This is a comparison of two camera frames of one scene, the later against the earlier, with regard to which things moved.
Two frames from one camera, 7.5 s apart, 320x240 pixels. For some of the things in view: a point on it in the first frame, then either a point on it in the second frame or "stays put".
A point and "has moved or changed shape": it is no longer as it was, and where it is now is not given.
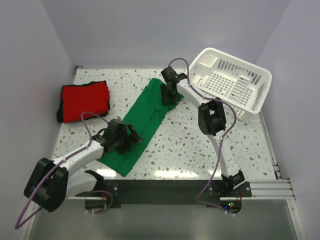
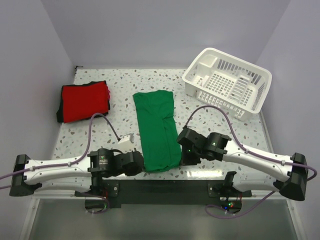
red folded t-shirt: (88, 97) stays put
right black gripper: (175, 99) -> (185, 160)
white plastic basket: (241, 84) stays put
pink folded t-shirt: (109, 94) stays put
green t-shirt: (143, 117) has moved or changed shape
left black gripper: (129, 139) -> (134, 172)
